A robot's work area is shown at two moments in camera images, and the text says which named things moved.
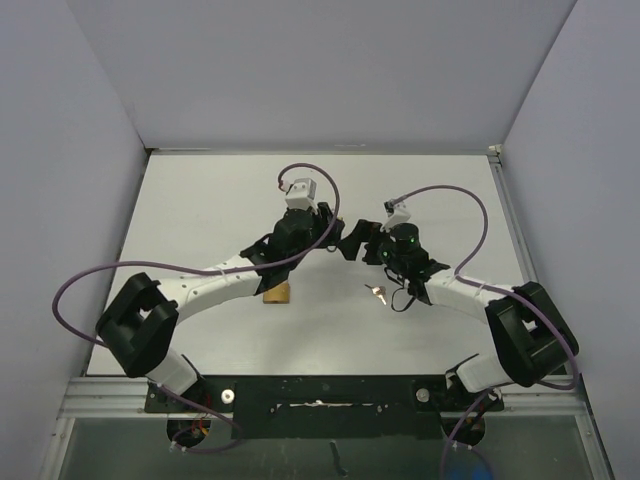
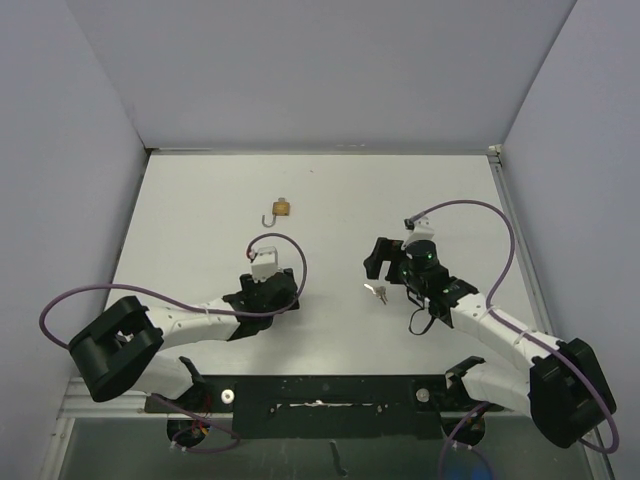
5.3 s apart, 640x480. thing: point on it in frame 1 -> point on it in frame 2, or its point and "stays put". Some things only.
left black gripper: [322, 219] -> [249, 284]
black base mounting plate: [326, 406] stays put
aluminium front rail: [108, 398] stays put
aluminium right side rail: [516, 229] stays put
